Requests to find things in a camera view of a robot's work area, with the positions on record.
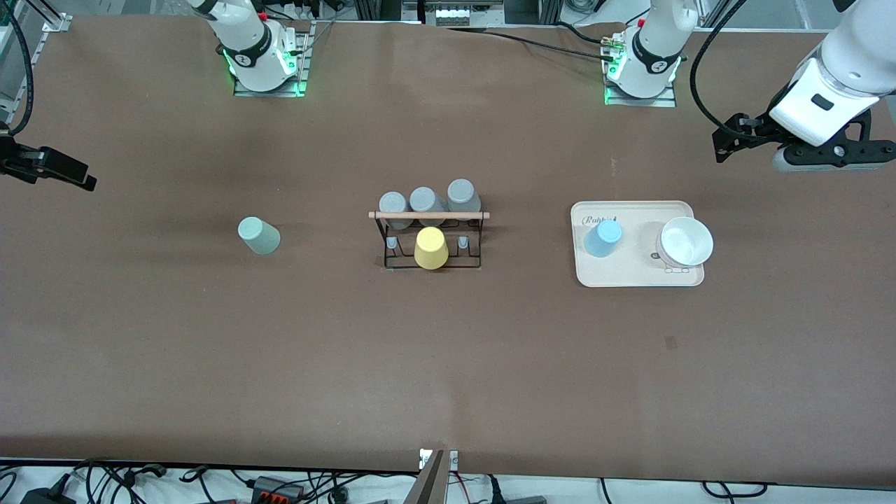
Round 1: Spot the pale green plastic cup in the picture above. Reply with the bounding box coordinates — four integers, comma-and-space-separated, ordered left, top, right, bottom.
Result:
238, 216, 281, 256

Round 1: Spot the white bowl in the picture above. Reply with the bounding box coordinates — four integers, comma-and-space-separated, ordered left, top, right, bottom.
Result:
655, 216, 715, 274

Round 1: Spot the black wire cup rack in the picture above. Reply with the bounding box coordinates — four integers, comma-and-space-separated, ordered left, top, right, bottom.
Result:
369, 209, 491, 271

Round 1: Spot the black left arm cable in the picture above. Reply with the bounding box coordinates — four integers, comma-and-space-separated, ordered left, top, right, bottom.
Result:
689, 0, 750, 137

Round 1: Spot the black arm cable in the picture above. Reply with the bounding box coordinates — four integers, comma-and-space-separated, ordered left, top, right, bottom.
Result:
0, 0, 36, 137
689, 0, 750, 137

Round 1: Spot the short black table cable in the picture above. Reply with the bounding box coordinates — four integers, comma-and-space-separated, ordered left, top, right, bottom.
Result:
556, 21, 617, 44

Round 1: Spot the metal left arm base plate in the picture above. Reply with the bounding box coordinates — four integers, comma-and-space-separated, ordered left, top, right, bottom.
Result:
604, 77, 678, 108

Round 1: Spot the black power adapter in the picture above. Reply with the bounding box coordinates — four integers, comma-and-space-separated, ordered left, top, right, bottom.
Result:
21, 486, 74, 504

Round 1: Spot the black red connector block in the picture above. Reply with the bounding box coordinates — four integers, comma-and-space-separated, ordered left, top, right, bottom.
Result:
252, 476, 305, 503

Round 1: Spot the aluminium table edge rail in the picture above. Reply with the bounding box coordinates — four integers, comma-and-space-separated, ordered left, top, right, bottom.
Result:
0, 24, 50, 123

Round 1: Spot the grey metal bracket post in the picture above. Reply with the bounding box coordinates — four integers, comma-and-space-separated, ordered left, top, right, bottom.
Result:
406, 449, 459, 504

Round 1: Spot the light blue plastic cup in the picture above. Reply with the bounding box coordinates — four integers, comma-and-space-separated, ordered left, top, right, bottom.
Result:
583, 220, 624, 258

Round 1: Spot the yellow plastic cup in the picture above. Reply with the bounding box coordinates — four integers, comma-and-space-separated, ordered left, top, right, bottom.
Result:
414, 226, 449, 271

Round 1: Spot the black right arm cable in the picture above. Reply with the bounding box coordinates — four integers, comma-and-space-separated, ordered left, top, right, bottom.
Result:
0, 0, 36, 137

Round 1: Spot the long black table cable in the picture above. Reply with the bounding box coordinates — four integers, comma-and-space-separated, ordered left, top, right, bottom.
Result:
448, 27, 610, 60

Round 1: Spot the grey plastic cup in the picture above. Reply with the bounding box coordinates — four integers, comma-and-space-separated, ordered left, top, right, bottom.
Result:
447, 178, 482, 223
409, 186, 447, 226
379, 192, 411, 230

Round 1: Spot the beige plastic tray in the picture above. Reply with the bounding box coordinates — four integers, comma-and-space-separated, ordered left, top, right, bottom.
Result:
570, 201, 706, 288

